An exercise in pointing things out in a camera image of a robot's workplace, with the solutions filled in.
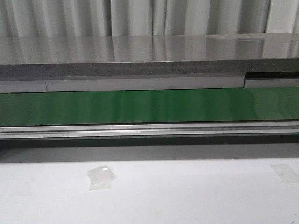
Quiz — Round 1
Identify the clear tape patch left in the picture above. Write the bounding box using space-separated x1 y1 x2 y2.
87 165 116 191

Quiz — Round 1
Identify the clear tape patch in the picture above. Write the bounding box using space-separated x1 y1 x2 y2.
87 165 116 191
270 164 299 184

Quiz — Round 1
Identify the grey stone counter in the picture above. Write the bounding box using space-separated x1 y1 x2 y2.
0 33 299 93

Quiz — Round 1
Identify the green conveyor belt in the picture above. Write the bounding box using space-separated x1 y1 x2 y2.
0 87 299 126

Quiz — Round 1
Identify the clear tape patch right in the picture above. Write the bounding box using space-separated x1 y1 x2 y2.
270 164 299 184

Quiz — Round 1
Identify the white curtain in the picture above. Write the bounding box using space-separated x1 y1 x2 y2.
0 0 299 37

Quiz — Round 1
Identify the aluminium conveyor frame rail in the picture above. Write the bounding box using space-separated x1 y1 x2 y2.
0 121 299 140

